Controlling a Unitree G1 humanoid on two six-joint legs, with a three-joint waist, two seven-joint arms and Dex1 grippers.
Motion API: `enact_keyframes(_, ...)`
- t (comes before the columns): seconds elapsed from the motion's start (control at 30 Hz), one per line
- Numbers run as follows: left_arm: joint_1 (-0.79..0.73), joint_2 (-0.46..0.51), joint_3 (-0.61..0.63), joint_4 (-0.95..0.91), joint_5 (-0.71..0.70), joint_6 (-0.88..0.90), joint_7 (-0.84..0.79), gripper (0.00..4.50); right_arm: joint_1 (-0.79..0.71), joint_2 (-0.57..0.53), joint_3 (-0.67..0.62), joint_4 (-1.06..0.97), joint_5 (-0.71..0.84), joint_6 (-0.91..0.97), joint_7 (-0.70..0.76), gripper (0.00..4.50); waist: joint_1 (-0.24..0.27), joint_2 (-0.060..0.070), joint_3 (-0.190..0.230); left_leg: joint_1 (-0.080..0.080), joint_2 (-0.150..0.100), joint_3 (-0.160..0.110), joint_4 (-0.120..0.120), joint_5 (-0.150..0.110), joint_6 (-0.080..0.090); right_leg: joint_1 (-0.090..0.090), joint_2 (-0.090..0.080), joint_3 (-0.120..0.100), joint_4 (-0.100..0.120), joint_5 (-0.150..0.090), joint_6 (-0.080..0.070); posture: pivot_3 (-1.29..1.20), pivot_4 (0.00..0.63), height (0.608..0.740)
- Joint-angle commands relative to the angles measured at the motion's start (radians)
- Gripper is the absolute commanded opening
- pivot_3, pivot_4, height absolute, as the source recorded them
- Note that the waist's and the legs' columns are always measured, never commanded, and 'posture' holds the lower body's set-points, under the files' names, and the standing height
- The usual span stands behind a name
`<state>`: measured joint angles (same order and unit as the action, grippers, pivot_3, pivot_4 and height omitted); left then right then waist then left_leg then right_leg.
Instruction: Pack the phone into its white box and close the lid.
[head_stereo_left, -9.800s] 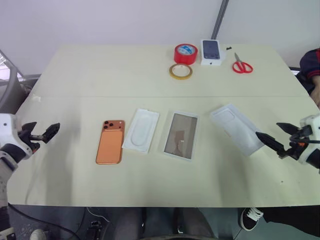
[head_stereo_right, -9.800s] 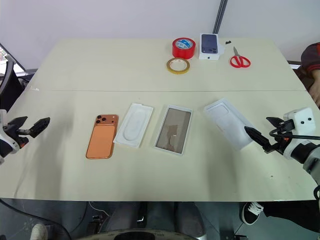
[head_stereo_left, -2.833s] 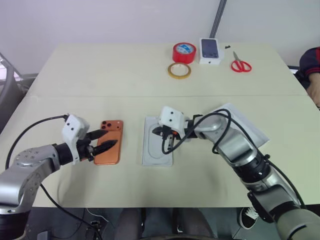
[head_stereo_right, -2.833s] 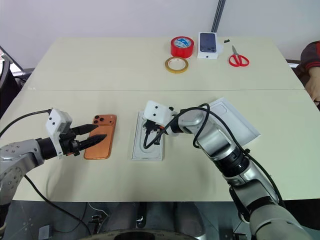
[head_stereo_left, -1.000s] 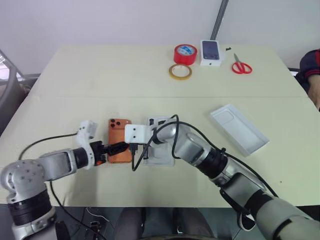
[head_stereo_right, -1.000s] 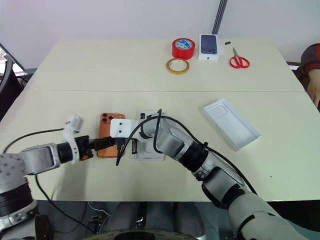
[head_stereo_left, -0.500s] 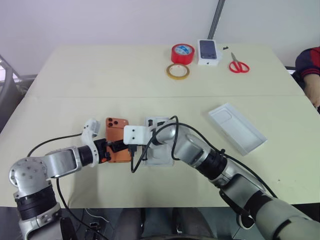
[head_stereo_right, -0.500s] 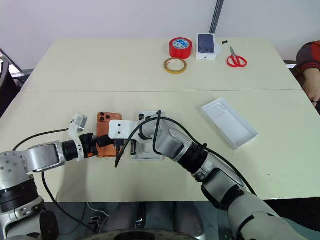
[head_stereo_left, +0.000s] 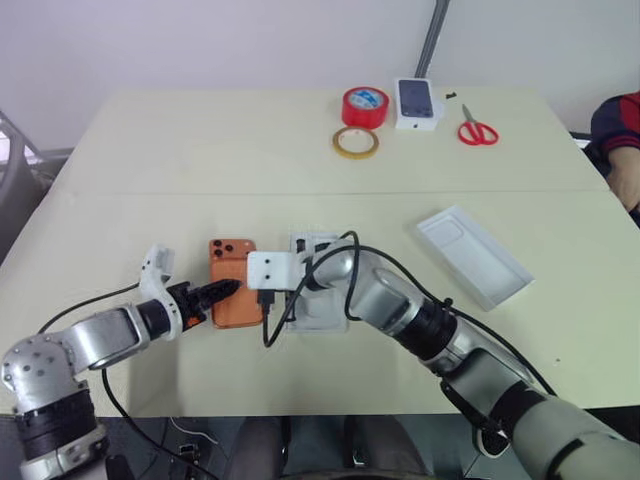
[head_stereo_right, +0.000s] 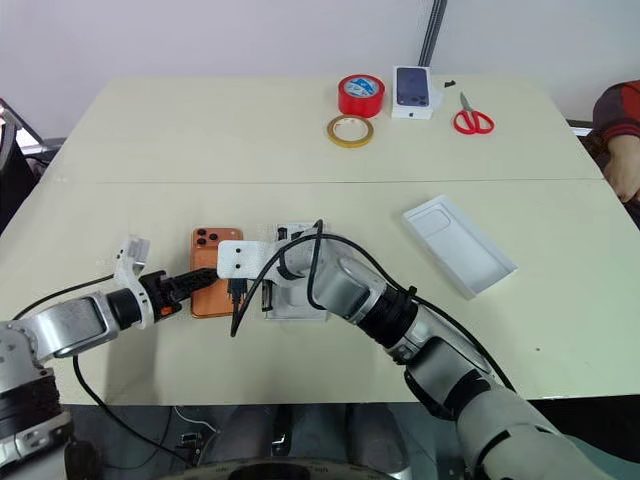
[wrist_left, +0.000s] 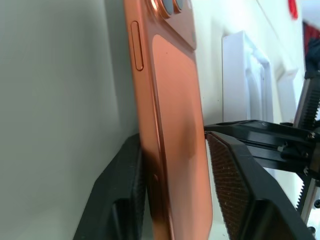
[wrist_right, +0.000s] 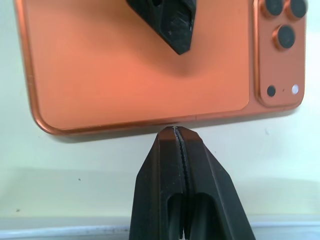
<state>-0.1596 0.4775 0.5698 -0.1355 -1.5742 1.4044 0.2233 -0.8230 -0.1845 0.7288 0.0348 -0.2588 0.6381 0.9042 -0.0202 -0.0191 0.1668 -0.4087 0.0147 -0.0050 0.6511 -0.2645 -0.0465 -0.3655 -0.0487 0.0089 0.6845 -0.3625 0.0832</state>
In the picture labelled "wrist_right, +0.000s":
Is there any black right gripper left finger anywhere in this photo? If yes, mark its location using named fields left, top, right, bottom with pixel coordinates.
left=128, top=126, right=189, bottom=240

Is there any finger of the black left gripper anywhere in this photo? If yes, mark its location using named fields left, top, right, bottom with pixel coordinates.
left=124, top=0, right=198, bottom=56

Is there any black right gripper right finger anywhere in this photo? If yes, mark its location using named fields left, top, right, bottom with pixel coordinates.
left=175, top=126, right=257, bottom=240

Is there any orange smartphone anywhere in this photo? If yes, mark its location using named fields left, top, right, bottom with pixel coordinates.
left=12, top=0, right=308, bottom=137

